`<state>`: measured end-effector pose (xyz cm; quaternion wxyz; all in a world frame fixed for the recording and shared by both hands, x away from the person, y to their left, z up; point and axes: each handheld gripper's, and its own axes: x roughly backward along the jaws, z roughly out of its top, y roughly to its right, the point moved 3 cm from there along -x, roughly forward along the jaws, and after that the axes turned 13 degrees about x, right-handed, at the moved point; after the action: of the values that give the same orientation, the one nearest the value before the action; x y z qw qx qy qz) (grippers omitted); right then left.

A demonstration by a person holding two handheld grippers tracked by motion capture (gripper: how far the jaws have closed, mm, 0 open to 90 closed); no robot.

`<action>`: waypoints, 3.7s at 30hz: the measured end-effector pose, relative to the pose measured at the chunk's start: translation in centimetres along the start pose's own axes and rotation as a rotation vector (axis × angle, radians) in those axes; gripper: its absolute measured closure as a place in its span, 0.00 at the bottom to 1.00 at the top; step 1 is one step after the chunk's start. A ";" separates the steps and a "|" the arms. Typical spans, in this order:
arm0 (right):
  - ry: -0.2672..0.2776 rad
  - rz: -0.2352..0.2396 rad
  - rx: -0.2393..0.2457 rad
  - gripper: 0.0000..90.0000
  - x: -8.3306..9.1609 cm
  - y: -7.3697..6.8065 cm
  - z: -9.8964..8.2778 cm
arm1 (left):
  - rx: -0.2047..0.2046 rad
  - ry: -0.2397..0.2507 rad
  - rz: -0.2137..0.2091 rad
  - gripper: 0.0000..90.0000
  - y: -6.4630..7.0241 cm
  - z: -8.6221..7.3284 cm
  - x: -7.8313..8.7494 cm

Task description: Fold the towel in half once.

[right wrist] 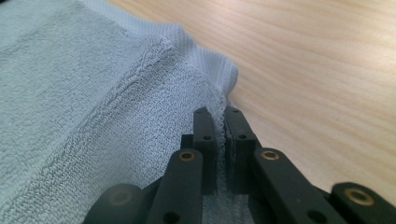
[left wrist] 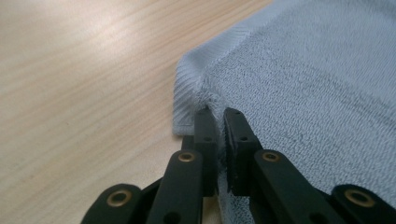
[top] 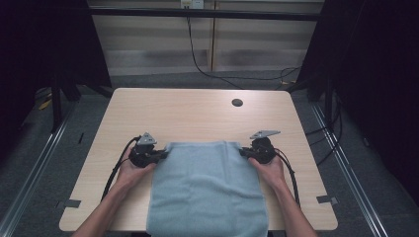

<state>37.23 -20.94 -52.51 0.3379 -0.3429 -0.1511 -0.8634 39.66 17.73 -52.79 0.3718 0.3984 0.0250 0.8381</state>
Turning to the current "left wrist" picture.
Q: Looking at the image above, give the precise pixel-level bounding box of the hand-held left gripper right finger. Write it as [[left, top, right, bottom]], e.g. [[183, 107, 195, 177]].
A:
[[222, 106, 347, 224]]

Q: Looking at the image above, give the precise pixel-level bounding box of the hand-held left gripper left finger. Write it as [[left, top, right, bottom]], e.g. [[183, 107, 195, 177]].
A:
[[145, 106, 219, 224]]

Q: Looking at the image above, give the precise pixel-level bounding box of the light blue towel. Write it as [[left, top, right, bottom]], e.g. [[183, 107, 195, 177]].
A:
[[172, 0, 396, 224]]

